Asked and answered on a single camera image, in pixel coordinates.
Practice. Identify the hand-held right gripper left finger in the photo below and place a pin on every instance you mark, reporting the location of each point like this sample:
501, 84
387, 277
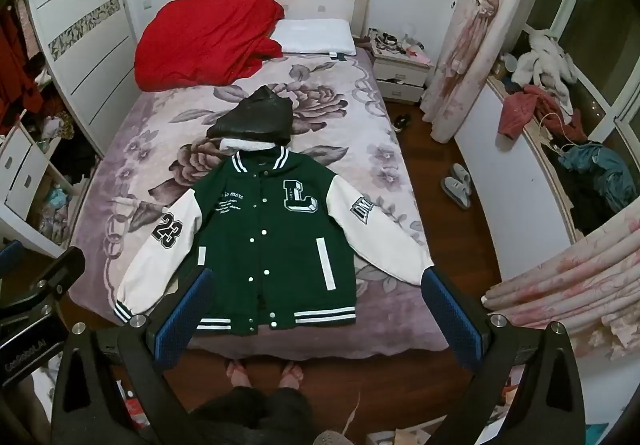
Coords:
182, 320

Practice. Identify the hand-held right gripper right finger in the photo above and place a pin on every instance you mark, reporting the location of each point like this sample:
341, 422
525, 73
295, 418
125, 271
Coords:
452, 320

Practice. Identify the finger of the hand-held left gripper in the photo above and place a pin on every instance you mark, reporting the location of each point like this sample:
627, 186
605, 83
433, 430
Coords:
60, 275
9, 260

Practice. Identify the green varsity jacket white sleeves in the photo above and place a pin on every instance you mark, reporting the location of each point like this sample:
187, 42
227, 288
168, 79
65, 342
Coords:
270, 245

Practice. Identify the clothes pile in wardrobe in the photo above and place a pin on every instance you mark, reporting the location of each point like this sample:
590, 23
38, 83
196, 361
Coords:
55, 205

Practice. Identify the hanging red clothes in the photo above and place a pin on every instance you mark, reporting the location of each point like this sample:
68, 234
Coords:
15, 70

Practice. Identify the person's left foot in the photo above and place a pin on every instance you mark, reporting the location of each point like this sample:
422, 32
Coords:
238, 373

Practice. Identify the person's foot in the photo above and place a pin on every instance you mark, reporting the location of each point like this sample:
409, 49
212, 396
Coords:
238, 373
291, 375

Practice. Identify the white wardrobe drawer unit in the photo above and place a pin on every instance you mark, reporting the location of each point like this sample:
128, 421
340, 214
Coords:
20, 175

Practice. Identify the person's black pants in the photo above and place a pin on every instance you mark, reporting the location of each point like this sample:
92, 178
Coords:
255, 417

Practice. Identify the person's right foot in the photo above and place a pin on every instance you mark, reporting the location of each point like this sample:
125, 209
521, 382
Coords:
291, 375

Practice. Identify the grey slipper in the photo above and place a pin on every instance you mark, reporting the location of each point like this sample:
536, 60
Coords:
456, 194
462, 173

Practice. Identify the loose pink floral curtain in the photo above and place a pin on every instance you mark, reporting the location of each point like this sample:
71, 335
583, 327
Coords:
575, 285

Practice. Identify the bed with floral blanket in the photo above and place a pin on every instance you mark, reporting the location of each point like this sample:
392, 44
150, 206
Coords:
165, 125

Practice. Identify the dark shoe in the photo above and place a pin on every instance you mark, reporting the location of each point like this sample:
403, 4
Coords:
401, 123

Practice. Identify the teal garment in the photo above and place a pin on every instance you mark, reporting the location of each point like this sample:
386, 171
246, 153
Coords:
600, 170

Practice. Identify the black leather jacket fleece lining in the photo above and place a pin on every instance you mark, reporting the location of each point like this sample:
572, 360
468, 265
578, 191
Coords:
255, 120

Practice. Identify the dusty red garment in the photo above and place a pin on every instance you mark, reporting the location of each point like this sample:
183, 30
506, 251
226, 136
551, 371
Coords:
520, 110

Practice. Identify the white wardrobe sliding door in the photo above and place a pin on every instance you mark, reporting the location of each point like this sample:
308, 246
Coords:
85, 50

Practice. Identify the white nightstand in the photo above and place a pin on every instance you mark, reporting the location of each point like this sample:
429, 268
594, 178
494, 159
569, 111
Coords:
400, 75

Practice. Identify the tied pink floral curtain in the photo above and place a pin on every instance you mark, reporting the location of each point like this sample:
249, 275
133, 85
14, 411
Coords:
475, 50

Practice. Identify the red quilt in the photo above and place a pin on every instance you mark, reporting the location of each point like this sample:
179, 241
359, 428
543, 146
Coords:
205, 40

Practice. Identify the nightstand clutter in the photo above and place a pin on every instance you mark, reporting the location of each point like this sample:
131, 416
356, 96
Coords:
395, 44

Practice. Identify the white pillow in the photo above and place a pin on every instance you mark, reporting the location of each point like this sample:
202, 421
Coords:
312, 37

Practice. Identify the window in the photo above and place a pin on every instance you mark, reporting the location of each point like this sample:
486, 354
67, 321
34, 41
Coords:
590, 0

